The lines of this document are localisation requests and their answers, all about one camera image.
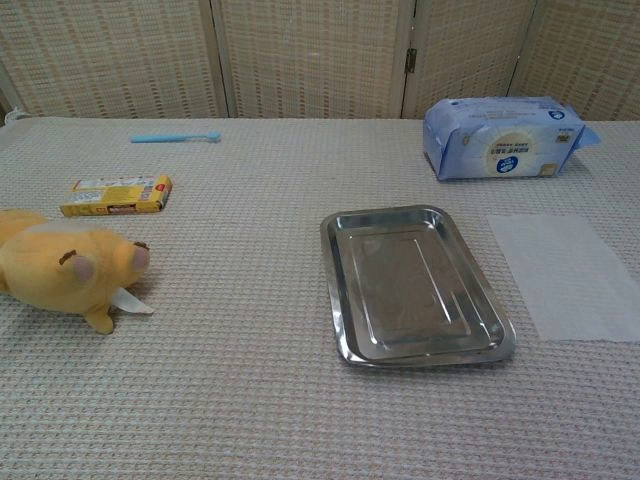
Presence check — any light blue toothbrush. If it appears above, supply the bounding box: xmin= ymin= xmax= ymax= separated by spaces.
xmin=131 ymin=130 xmax=222 ymax=145

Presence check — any yellow plush toy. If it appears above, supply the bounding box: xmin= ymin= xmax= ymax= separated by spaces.
xmin=0 ymin=208 xmax=155 ymax=335

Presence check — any stainless steel tray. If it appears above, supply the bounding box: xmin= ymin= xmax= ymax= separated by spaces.
xmin=319 ymin=204 xmax=517 ymax=370

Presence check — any blue wet wipes pack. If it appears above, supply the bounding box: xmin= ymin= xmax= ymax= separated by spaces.
xmin=422 ymin=95 xmax=600 ymax=182

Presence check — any white paper sheet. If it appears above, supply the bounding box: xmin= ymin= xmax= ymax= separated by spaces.
xmin=487 ymin=213 xmax=640 ymax=344

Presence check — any beige woven tablecloth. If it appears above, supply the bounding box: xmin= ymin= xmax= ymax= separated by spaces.
xmin=0 ymin=115 xmax=640 ymax=480

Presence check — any bamboo folding screen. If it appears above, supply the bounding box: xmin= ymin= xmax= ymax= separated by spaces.
xmin=0 ymin=0 xmax=640 ymax=121

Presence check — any yellow cardboard box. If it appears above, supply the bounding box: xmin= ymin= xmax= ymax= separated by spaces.
xmin=59 ymin=174 xmax=175 ymax=218

